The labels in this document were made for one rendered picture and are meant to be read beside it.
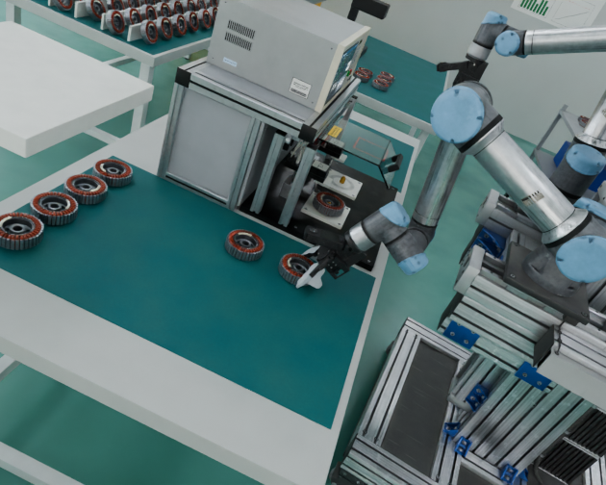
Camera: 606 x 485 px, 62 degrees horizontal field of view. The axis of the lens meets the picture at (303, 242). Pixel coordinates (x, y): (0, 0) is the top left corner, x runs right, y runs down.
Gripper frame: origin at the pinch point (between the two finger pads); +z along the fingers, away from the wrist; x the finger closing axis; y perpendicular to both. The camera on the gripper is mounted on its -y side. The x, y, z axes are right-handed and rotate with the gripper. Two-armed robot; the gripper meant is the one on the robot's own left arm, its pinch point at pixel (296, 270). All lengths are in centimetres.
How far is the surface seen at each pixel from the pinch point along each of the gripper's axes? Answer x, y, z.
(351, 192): 55, 14, -10
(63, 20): 144, -112, 70
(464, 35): 546, 141, -92
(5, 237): -24, -61, 33
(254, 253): -1.0, -12.6, 4.9
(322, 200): 39.2, 2.8, -5.7
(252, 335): -28.6, -6.9, 5.3
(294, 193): 20.4, -12.1, -7.7
